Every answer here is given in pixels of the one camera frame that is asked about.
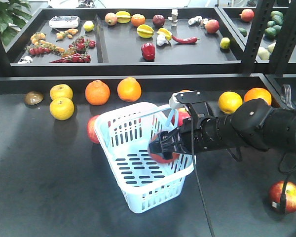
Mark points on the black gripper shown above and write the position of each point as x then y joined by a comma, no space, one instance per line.
198,134

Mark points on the light blue plastic basket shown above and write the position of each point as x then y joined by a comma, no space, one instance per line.
124,135

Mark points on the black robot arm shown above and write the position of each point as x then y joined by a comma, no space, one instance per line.
255,124

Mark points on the pink red apple centre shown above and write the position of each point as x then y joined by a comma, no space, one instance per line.
181,116

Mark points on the pink red apple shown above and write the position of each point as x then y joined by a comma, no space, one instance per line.
91,130
181,116

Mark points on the yellow citrus right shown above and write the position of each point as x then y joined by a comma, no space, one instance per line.
229,102

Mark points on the pink red apple left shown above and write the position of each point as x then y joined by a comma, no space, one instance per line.
91,130

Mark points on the orange back left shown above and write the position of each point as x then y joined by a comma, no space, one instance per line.
97,93

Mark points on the red bell pepper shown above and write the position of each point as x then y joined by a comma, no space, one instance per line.
148,51

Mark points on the large orange far right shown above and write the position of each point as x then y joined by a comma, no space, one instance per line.
256,93

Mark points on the white garlic bulb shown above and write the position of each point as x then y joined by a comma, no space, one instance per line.
161,40

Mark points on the red chili pepper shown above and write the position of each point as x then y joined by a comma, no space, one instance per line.
185,40

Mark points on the yellow starfruit large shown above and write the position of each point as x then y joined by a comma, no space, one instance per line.
145,31

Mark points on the yellow apple front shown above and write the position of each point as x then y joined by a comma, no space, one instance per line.
62,108

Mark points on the yellow apple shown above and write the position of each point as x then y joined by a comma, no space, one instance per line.
62,108
61,90

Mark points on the black upper produce tray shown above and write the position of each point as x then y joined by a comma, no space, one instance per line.
118,48

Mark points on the dark purple plum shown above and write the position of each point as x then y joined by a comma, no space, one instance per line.
158,20

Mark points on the yellow apple back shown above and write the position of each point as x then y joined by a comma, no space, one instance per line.
61,90

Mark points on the white electronic scale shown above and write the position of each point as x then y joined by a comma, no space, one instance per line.
62,22

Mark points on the potted green plant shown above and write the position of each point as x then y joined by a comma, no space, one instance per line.
13,13

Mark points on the black shelf post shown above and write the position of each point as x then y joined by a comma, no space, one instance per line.
262,13

